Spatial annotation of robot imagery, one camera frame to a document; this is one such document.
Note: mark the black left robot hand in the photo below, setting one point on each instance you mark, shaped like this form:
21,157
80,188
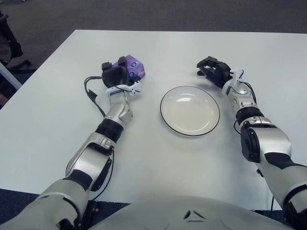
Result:
115,75

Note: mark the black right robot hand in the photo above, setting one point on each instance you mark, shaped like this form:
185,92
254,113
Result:
219,72

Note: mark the purple tissue paper pack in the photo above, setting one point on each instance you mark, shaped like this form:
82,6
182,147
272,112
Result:
134,65

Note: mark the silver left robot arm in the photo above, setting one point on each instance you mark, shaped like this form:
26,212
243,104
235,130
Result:
115,117

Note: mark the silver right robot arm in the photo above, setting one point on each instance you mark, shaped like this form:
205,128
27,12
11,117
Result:
271,141

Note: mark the white plate with black rim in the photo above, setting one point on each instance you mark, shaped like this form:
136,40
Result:
189,112

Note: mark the white right wrist sensor box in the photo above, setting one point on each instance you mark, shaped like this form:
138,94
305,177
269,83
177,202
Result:
237,74

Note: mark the white furniture bar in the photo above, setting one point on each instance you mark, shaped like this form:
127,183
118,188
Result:
9,76

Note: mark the black office chair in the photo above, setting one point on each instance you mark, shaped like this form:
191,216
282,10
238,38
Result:
9,45

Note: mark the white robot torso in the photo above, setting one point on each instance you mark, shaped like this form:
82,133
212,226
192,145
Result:
168,215

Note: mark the black robot stand frame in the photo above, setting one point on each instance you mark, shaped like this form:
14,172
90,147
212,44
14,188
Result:
92,213

